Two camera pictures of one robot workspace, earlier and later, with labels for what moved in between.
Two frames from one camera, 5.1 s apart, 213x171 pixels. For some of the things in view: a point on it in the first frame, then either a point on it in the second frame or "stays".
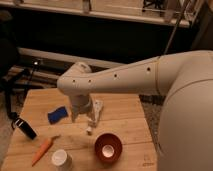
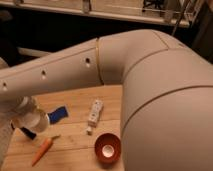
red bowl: x=108 y=147 stays
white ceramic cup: x=62 y=160 -> x=35 y=120
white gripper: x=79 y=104 -> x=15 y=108
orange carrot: x=43 y=149 stays
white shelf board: x=154 y=11 stays
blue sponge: x=57 y=115 stays
